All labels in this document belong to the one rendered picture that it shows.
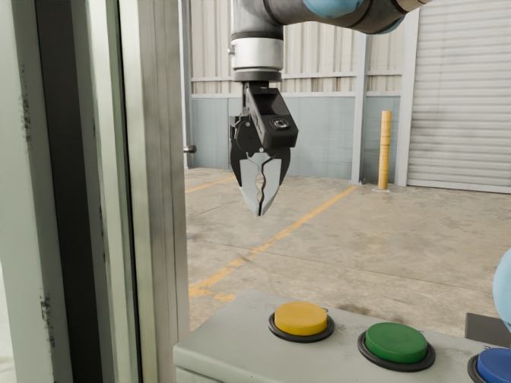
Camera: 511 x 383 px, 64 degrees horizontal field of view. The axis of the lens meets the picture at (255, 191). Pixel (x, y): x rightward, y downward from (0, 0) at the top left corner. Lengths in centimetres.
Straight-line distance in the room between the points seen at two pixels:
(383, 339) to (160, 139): 21
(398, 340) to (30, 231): 23
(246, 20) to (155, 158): 34
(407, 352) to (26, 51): 27
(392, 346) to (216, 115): 682
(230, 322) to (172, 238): 8
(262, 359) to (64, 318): 13
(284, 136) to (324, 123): 572
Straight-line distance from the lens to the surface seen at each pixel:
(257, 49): 59
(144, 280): 33
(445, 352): 33
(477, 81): 583
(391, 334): 32
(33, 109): 21
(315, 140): 629
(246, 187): 61
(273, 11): 58
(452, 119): 582
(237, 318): 34
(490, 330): 71
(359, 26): 64
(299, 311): 33
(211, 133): 713
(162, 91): 31
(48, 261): 22
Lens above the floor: 106
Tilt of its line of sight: 12 degrees down
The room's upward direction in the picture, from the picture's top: straight up
